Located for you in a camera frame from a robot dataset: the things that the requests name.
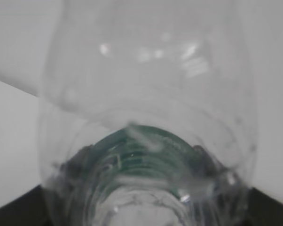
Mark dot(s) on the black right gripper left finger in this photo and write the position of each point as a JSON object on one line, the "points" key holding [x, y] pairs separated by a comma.
{"points": [[28, 210]]}

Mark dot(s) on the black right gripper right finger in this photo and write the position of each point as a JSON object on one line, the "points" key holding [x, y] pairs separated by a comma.
{"points": [[263, 210]]}

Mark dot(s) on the clear plastic water bottle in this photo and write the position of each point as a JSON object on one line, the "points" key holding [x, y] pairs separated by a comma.
{"points": [[147, 114]]}

